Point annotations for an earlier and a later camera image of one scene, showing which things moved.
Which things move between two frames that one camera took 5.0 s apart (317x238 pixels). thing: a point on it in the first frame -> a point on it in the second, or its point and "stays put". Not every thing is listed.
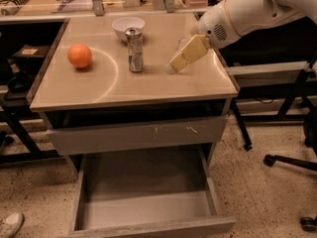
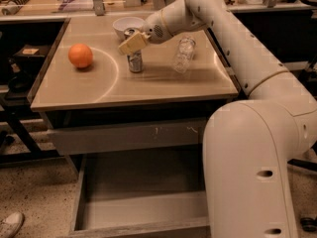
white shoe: (10, 225) stays put
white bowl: (120, 26) stays put
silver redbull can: (135, 47) stays put
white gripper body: (215, 29) -> (155, 28)
